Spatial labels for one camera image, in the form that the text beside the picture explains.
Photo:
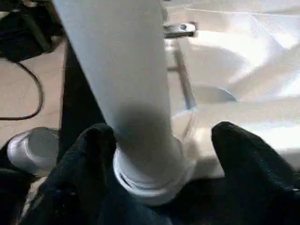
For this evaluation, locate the black table mat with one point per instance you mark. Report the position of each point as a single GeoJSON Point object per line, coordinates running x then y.
{"type": "Point", "coordinates": [77, 100]}

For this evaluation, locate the white plastic table leg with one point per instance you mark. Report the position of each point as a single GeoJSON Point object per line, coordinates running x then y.
{"type": "Point", "coordinates": [122, 70]}

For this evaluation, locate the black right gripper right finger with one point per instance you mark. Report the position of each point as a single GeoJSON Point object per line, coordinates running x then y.
{"type": "Point", "coordinates": [257, 182]}

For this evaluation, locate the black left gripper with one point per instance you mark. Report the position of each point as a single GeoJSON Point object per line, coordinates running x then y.
{"type": "Point", "coordinates": [180, 28]}

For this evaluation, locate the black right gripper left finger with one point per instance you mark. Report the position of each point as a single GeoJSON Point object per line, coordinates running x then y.
{"type": "Point", "coordinates": [77, 178]}

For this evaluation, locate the white plastic table top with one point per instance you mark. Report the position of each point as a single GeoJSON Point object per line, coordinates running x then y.
{"type": "Point", "coordinates": [234, 70]}

